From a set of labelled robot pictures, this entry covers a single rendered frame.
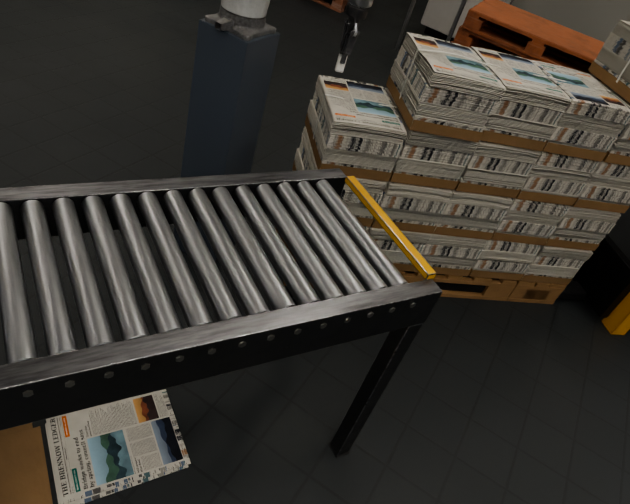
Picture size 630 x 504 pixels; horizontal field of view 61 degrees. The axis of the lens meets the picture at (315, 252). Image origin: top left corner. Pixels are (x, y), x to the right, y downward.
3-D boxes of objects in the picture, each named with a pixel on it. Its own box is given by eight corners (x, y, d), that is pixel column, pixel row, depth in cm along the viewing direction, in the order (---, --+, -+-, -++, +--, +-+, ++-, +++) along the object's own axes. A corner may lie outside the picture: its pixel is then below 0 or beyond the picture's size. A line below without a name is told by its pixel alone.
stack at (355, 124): (273, 230, 266) (316, 71, 214) (477, 250, 300) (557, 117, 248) (282, 286, 238) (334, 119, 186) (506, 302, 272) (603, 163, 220)
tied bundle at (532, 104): (445, 96, 232) (468, 43, 217) (504, 108, 240) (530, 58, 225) (476, 141, 204) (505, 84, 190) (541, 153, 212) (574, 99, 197)
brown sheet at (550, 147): (504, 106, 239) (509, 97, 236) (558, 117, 247) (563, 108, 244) (542, 151, 211) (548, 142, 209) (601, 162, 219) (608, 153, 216)
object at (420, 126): (398, 109, 206) (402, 98, 203) (464, 122, 214) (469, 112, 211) (408, 130, 194) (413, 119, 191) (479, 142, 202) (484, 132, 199)
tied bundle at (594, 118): (502, 107, 240) (528, 57, 225) (557, 118, 248) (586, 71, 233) (540, 152, 212) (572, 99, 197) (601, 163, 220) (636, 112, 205)
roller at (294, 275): (251, 186, 152) (239, 179, 148) (328, 307, 124) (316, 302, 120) (240, 199, 153) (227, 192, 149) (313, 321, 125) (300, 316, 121)
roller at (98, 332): (73, 209, 131) (73, 193, 127) (117, 361, 102) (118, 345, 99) (51, 211, 128) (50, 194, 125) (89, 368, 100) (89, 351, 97)
